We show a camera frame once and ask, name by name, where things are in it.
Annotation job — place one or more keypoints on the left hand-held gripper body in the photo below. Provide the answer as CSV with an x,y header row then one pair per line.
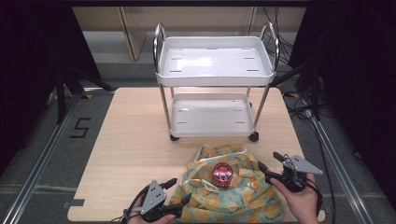
x,y
153,197

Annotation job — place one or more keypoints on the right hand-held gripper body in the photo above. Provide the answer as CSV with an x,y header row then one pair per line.
x,y
299,166

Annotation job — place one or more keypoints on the white two-tier trolley cart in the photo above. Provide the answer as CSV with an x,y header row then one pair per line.
x,y
214,62

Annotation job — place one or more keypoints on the person's left hand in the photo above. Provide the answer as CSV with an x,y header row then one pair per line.
x,y
140,221

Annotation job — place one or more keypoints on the person's right hand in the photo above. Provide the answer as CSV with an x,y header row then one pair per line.
x,y
303,203

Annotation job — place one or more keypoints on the black tripod stand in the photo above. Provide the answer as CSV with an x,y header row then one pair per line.
x,y
61,99
315,93

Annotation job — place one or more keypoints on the black curtain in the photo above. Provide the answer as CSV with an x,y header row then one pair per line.
x,y
358,77
28,62

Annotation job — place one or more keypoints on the wooden cabinet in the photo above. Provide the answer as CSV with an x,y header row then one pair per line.
x,y
134,34

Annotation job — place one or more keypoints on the metal floor rail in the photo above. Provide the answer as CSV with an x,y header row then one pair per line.
x,y
339,168
37,169

